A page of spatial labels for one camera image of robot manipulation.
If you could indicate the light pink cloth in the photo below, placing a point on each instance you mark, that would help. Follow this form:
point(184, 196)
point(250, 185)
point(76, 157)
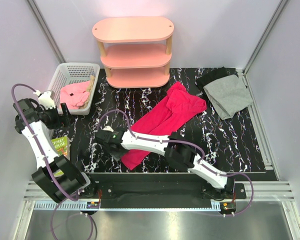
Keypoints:
point(74, 95)

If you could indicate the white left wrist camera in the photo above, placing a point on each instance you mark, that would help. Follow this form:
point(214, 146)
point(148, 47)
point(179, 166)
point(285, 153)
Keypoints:
point(46, 99)

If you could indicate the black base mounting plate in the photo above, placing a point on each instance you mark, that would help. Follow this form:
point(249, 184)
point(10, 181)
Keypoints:
point(157, 191)

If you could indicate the red t-shirt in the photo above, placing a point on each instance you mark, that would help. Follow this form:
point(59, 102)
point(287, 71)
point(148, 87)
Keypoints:
point(171, 113)

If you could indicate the aluminium frame rail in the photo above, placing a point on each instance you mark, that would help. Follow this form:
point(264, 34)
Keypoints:
point(258, 191)

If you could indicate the pink three-tier shelf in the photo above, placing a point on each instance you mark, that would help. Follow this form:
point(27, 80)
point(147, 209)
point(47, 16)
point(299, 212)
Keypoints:
point(135, 51)

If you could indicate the green treehouse book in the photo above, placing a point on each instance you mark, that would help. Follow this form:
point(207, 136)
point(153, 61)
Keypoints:
point(62, 146)

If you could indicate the white plastic basket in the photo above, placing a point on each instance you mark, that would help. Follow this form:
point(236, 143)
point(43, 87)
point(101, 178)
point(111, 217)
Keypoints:
point(71, 73)

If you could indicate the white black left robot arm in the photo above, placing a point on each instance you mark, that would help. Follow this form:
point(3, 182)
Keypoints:
point(56, 175)

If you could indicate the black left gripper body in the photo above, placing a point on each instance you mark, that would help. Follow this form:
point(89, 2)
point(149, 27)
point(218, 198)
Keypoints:
point(54, 120)

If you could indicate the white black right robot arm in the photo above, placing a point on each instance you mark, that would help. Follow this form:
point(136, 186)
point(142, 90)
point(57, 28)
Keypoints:
point(131, 148)

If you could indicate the beige cloth in basket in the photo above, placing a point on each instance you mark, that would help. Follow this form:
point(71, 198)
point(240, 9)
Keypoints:
point(88, 89)

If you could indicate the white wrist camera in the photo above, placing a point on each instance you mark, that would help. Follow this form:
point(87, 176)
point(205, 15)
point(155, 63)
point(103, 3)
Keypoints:
point(108, 128)
point(46, 99)

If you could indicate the black folded t-shirt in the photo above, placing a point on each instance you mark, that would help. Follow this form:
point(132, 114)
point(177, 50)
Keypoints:
point(211, 76)

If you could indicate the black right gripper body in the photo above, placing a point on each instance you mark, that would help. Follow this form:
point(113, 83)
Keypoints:
point(116, 156)

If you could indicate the grey folded t-shirt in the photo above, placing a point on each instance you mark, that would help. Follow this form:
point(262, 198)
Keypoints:
point(228, 96)

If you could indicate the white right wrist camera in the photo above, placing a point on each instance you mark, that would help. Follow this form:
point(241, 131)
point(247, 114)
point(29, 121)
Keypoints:
point(108, 128)

